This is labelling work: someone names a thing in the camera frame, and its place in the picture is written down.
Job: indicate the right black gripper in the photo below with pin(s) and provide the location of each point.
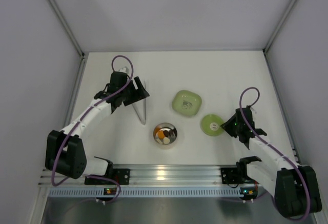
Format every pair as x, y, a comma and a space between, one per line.
231, 124

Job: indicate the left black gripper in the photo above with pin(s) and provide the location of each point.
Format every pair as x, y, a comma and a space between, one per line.
138, 90

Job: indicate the green round lid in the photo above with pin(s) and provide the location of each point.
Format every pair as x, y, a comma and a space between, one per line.
211, 125

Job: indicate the metal serving tongs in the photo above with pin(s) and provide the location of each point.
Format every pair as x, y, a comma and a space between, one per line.
140, 109

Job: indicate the orange round cookie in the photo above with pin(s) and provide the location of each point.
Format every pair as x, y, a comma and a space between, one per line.
161, 134

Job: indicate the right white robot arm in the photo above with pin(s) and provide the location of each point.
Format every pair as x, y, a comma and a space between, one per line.
293, 187

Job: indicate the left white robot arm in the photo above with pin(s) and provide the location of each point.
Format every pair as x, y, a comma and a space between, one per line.
65, 152

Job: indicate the round steel lunch box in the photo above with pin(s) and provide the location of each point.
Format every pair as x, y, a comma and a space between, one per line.
166, 127

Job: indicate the green square dish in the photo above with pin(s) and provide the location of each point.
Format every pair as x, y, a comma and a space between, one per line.
186, 103

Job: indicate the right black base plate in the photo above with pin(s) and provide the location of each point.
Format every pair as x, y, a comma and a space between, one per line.
231, 176

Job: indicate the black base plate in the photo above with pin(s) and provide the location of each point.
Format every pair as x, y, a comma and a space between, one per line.
121, 176
231, 176

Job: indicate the aluminium mounting rail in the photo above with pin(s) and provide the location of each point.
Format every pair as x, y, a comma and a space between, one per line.
174, 175

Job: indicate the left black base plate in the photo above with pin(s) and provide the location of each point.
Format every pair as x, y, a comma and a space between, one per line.
121, 176

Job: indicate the slotted grey cable duct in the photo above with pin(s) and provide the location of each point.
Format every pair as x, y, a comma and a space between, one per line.
129, 192

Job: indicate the left aluminium frame post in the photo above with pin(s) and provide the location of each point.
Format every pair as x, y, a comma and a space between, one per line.
67, 29

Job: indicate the aluminium frame post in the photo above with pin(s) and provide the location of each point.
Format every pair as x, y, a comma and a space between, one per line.
67, 29
282, 20

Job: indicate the right aluminium frame post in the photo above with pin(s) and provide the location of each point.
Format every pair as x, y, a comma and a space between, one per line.
282, 20

